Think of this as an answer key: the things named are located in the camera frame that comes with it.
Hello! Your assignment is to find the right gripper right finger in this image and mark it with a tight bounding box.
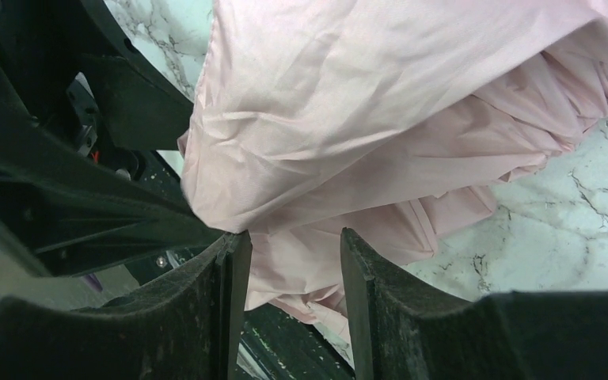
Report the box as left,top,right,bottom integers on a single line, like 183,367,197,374
340,228,608,379

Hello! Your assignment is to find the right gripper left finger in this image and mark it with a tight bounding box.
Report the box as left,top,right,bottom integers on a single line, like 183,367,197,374
0,233,252,379

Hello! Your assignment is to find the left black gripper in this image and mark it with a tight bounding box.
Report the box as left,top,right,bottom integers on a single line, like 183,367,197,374
0,1,220,277

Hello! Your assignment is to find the pink folding umbrella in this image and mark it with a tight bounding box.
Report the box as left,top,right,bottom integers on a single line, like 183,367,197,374
179,1,608,338

